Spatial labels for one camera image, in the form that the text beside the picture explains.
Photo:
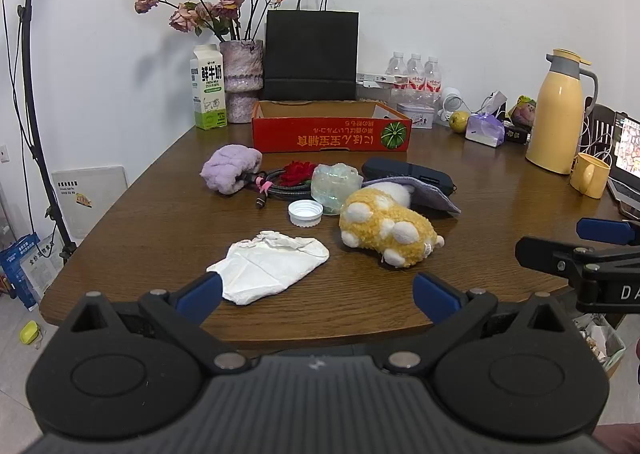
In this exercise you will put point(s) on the purple fluffy towel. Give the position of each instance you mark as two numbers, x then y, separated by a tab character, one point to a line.
227	168

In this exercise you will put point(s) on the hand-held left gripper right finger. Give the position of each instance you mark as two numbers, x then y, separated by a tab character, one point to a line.
435	299

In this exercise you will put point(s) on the red fabric flower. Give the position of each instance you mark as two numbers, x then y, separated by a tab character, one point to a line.
298	171

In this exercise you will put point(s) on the purple tissue pack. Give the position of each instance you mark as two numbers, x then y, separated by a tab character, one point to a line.
482	131

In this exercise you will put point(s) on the white cloth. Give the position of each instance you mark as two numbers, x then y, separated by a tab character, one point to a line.
265	264

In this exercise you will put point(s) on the white bottle cap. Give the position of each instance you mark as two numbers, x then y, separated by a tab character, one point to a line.
305	214

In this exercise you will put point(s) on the white flat carton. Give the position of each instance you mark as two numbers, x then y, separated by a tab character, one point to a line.
375	78

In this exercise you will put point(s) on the purple cloth pad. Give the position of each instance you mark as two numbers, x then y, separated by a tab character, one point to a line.
432	199

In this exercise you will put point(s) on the clear seed container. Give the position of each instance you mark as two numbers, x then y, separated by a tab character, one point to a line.
372	92

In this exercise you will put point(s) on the white board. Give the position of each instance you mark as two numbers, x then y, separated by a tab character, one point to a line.
90	199

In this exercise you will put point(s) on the small black box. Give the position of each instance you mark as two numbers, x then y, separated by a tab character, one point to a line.
515	133

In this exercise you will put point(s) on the wall socket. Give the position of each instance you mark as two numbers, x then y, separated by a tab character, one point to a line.
4	153

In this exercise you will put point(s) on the waste basket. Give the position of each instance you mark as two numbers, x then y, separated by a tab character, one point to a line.
600	339

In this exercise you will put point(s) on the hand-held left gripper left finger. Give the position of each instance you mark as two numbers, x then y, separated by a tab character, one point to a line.
200	296

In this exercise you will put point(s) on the yellow green small container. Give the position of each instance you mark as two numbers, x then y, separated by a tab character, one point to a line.
30	334

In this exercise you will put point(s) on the clear water bottle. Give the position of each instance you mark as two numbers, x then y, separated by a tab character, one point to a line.
396	66
415	68
432	71

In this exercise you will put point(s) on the purple glass vase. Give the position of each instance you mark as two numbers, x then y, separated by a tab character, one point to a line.
242	78

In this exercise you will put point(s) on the small white fan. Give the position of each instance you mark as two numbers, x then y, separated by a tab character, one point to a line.
451	96

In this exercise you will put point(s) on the yellow plush toy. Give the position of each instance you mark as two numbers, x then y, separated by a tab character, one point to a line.
380	229

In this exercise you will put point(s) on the iridescent plastic bag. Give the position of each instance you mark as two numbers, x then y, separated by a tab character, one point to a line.
335	186

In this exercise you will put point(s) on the black paper bag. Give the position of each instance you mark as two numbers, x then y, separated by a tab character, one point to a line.
310	53

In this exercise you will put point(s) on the yellow thermos jug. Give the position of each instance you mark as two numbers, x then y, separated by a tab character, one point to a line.
555	123

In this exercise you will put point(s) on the yellow green fruit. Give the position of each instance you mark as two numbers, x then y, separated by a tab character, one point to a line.
459	121

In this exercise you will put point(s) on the dark blue case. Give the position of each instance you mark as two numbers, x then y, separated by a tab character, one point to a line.
400	167

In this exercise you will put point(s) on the brown chair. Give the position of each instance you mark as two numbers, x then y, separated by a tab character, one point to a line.
602	123

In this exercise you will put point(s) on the black light stand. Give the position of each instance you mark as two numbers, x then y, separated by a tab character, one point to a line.
22	12

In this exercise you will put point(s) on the white green milk carton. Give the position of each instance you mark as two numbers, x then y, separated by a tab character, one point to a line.
207	93

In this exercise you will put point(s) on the white tin box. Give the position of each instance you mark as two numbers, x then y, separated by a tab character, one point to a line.
415	114

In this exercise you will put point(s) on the yellow mug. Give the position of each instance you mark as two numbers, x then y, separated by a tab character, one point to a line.
590	176

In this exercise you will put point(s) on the colourful snack bag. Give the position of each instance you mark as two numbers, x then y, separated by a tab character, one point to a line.
522	111

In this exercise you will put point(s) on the blue packet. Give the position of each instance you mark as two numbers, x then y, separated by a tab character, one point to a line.
20	274

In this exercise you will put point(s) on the open laptop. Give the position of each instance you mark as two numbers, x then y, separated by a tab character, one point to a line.
627	148

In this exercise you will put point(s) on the red cardboard box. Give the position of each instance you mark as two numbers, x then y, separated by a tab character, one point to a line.
320	136

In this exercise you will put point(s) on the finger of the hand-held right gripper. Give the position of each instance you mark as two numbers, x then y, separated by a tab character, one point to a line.
607	230
547	254

